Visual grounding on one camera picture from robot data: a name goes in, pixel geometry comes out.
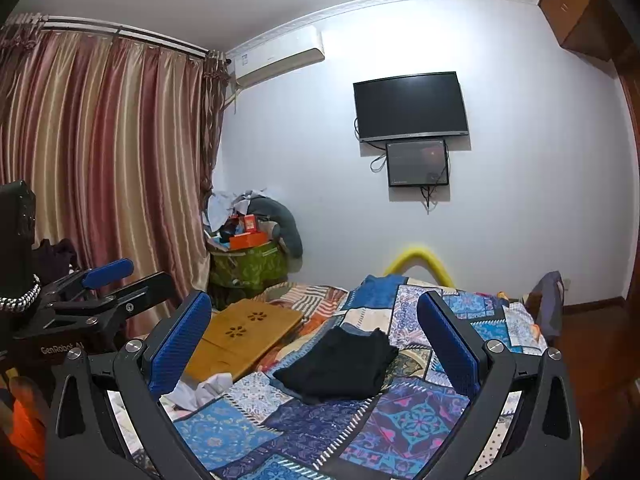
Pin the green laundry hamper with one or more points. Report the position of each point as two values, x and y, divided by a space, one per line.
250 265

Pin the orange box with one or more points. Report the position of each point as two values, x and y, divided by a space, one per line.
247 241

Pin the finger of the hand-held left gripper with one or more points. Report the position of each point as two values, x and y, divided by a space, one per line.
135 296
107 269

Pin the black wall television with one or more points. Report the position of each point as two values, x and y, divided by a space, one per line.
410 105

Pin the grey hanging garment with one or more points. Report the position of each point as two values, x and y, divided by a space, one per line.
547 305

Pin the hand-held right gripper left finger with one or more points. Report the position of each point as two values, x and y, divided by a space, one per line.
180 345

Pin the curtain rod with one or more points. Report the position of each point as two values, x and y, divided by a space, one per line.
125 34

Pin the yellow foam tube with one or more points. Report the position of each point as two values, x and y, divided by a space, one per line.
420 252

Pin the dark cloth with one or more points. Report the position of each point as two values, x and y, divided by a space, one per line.
57 252

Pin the white air conditioner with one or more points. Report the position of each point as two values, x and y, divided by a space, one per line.
280 57

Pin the white cloth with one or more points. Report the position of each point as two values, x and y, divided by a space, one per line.
210 387

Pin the small wall monitor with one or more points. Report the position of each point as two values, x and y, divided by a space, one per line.
415 162

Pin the black pants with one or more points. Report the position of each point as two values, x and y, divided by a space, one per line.
340 365

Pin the pale crumpled cloth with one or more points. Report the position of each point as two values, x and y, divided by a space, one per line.
220 207

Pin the patchwork blanket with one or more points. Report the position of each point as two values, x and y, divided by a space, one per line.
400 425

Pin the wooden lap desk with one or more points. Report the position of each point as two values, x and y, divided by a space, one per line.
240 340

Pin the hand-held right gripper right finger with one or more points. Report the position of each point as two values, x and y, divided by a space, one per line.
447 345

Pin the striped pink curtain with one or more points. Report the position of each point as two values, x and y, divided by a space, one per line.
100 160

